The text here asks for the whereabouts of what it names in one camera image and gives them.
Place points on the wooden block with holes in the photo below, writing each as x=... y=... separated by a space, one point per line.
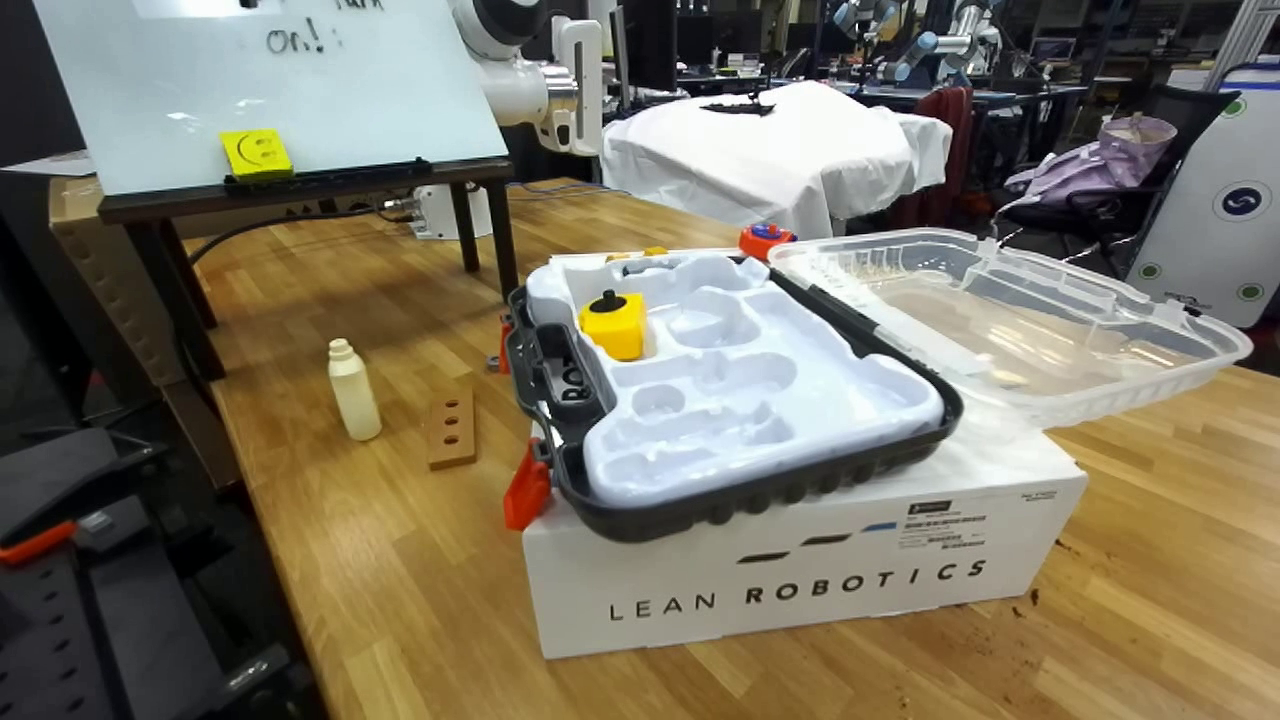
x=450 y=429

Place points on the white cloth covered object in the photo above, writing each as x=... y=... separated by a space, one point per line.
x=807 y=159

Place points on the yellow black part in case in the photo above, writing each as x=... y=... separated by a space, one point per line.
x=616 y=323

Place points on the yellow duster block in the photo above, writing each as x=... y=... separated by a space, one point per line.
x=254 y=154

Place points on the black optical breadboard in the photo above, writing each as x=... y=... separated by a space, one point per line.
x=118 y=604

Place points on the red round cap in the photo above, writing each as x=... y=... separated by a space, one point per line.
x=760 y=237

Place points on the clear plastic case lid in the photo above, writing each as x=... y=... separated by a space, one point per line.
x=1046 y=337

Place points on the white whiteboard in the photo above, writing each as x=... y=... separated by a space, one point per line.
x=341 y=83

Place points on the black whiteboard tray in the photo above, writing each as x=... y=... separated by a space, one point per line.
x=293 y=191

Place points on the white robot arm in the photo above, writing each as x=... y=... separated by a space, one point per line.
x=540 y=65

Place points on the white cardboard box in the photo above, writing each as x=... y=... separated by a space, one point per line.
x=973 y=523

